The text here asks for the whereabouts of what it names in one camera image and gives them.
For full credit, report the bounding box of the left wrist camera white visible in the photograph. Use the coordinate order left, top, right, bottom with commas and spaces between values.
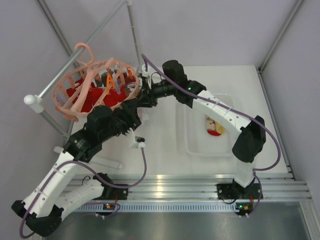
126, 128, 146, 149

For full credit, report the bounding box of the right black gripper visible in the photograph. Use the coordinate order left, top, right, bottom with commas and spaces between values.
137, 79, 177, 109

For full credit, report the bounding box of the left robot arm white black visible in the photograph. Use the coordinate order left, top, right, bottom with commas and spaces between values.
11, 98, 141, 239

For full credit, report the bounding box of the metal drying rack frame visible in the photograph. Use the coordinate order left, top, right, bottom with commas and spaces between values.
23, 0, 151, 171

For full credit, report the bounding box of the orange clothes peg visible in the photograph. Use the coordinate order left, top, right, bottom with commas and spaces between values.
105, 73, 116, 95

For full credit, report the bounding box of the yellow sock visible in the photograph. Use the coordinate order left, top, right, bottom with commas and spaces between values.
215, 122, 226, 134

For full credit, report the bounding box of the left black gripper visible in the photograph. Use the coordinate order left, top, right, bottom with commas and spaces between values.
99, 97, 141, 142

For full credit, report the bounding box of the red sock white cuff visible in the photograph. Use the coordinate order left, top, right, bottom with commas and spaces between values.
66, 78, 129, 113

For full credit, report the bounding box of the red white patterned sock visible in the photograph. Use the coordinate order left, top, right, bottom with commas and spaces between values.
206, 116, 221, 137

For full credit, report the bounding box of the white perforated plastic basket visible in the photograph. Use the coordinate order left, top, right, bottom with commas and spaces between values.
176, 103, 234, 158

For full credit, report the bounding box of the aluminium mounting rail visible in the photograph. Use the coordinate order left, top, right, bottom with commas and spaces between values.
69, 173, 312, 213

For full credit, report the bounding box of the pink round clip hanger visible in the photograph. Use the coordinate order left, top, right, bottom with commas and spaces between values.
52, 42, 141, 122

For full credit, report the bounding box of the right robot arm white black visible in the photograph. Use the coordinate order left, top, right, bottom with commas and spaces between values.
138, 55, 267, 200

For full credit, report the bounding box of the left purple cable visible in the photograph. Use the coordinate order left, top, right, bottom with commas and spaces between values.
18, 147, 148, 238

